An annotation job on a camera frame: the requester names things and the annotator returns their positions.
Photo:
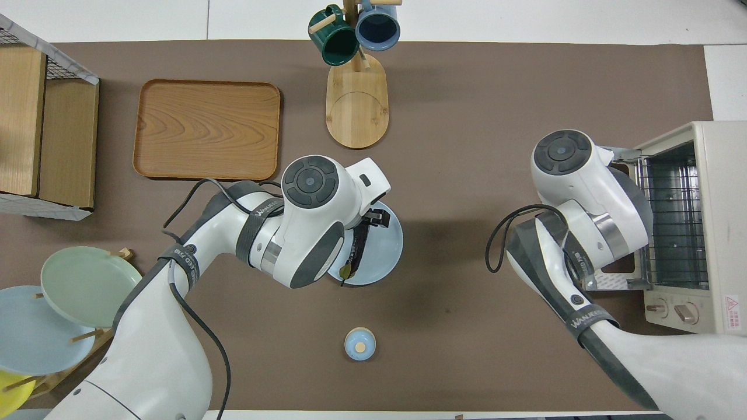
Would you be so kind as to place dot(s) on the yellow plate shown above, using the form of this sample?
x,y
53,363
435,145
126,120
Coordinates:
x,y
11,396

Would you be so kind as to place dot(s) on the white toaster oven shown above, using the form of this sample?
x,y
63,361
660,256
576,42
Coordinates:
x,y
726,233

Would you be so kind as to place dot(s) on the rectangular wooden tray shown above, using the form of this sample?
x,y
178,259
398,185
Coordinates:
x,y
207,128

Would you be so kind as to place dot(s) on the silver oven knob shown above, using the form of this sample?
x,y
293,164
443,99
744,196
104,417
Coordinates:
x,y
656,307
686,312

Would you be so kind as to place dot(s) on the wooden mug tree stand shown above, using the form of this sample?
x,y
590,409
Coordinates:
x,y
357,111

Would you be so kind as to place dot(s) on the dark green mug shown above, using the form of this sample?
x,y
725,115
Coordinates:
x,y
332,44

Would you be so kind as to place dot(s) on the brown table mat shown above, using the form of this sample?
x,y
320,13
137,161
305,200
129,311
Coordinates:
x,y
467,116

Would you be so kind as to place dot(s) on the toaster oven glass door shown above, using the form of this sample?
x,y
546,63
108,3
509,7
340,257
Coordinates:
x,y
618,283

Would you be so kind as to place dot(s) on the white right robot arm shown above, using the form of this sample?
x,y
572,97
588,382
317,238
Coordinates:
x,y
583,175

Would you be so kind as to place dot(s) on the wooden plate rack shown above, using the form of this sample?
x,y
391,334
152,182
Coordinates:
x,y
58,379

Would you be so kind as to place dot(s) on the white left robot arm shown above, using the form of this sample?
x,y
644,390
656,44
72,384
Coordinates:
x,y
315,210

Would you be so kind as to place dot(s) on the pale green plate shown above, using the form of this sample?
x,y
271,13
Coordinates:
x,y
81,280

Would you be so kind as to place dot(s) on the dark purple eggplant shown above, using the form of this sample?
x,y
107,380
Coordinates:
x,y
357,248

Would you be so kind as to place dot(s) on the small light blue plate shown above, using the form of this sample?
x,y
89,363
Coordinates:
x,y
382,251

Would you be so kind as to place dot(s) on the blue mug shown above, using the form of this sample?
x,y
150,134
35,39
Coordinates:
x,y
378,29

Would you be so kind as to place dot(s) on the large light blue plate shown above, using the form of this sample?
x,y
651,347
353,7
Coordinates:
x,y
35,338

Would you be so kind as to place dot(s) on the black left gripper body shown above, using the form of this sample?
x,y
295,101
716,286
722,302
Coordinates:
x,y
378,219

